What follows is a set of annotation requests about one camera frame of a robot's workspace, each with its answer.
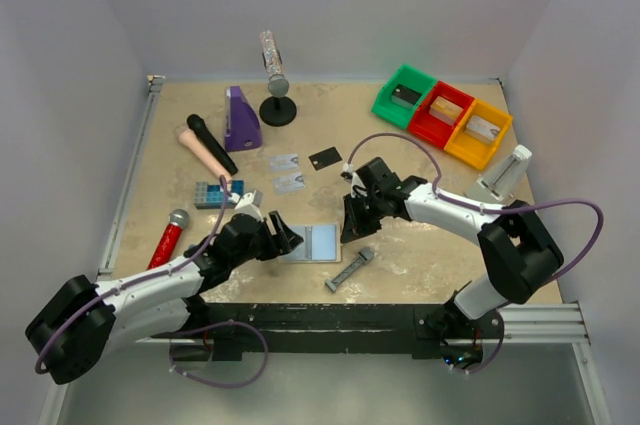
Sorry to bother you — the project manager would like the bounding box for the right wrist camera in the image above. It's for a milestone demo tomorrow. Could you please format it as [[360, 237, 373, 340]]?
[[341, 162, 368, 198]]

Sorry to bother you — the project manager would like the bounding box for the silver credit card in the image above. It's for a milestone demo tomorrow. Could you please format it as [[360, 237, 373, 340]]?
[[268, 153, 299, 172]]

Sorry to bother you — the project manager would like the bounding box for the purple wedge holder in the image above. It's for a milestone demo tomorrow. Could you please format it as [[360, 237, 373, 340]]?
[[224, 86, 263, 152]]

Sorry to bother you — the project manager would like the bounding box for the yellow storage bin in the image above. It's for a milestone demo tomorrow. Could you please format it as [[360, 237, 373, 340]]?
[[444, 99, 513, 170]]

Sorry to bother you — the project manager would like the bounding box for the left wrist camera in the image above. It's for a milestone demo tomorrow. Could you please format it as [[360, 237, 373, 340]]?
[[234, 190, 263, 221]]

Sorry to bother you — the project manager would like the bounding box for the blue toy brick block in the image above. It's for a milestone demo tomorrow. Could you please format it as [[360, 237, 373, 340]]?
[[193, 180, 244, 210]]

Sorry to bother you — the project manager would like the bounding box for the green storage bin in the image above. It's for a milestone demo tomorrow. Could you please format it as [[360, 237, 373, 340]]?
[[372, 64, 438, 130]]

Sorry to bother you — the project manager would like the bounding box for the black base frame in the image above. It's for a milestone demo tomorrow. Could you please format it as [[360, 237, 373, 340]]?
[[174, 300, 504, 361]]

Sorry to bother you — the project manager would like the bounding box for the grey truss bar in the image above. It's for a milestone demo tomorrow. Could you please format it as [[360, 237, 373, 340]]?
[[325, 247, 375, 293]]

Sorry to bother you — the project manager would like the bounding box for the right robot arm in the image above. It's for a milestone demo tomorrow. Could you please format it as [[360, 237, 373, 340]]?
[[341, 157, 564, 320]]

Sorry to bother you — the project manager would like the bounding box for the black card in green bin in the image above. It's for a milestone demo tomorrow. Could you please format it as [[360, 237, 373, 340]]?
[[390, 84, 421, 109]]

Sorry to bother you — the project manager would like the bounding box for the black credit card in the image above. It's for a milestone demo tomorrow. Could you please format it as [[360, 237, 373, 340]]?
[[309, 147, 342, 171]]

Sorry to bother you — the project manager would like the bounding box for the white grey stand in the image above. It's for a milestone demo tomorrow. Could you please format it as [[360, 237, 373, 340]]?
[[464, 145, 532, 203]]

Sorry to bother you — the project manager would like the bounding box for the glitter microphone on stand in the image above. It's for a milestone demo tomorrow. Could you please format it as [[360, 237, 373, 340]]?
[[260, 30, 289, 98]]

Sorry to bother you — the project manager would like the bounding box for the aluminium frame rail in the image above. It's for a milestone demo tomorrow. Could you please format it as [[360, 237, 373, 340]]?
[[97, 75, 166, 280]]

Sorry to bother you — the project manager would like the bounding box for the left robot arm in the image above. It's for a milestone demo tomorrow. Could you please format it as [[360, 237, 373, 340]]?
[[25, 211, 303, 385]]

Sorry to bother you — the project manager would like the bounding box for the red storage bin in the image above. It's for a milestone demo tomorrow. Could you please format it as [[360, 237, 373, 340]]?
[[407, 81, 474, 149]]

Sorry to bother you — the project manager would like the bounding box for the beige microphone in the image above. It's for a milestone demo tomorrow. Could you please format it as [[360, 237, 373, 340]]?
[[175, 126, 231, 183]]

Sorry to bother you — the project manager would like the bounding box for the tan card in red bin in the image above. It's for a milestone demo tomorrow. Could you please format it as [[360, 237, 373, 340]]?
[[429, 97, 463, 125]]

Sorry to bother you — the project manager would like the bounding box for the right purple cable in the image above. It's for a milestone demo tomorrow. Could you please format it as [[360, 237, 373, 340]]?
[[344, 132, 605, 306]]

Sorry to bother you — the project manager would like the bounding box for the black round stand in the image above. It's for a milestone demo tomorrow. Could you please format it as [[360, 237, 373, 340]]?
[[259, 96, 297, 127]]

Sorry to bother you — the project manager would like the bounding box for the white gold credit card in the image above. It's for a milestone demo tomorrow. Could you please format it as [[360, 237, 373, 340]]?
[[273, 172, 305, 195]]

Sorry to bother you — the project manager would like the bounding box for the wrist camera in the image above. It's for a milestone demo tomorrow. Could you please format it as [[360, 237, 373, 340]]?
[[234, 190, 263, 221], [341, 162, 368, 198]]

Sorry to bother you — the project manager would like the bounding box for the red glitter microphone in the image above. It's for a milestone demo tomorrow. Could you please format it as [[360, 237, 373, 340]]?
[[147, 209, 190, 270]]

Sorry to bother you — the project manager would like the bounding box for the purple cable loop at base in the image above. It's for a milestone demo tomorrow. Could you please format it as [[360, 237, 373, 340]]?
[[168, 319, 274, 388]]

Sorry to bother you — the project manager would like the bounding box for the white card in yellow bin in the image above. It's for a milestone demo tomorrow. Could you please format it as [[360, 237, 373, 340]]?
[[464, 115, 501, 144]]

